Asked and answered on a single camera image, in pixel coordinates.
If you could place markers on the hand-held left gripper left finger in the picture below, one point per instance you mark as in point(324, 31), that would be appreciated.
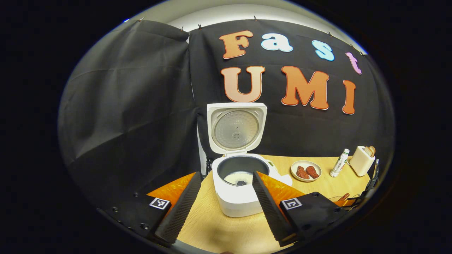
point(183, 211)

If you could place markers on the white round plate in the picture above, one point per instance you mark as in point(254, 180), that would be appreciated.
point(306, 164)

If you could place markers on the red meat piece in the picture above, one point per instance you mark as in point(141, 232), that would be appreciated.
point(312, 171)
point(302, 173)

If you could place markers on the white rice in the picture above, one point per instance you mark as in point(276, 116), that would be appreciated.
point(235, 176)

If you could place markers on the white rice cooker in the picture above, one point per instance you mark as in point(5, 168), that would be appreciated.
point(236, 130)

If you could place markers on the white bottle with green label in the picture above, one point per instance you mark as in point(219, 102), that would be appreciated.
point(339, 164)

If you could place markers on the black tripod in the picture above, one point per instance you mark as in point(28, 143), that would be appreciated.
point(208, 165)

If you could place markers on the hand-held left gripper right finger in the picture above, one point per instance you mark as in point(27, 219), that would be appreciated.
point(270, 215)

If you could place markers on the white toaster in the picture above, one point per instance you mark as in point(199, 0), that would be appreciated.
point(360, 162)

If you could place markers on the toast bread slice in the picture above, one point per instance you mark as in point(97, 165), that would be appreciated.
point(368, 151)
point(373, 150)

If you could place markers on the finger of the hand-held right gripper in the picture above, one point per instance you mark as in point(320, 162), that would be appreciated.
point(346, 203)

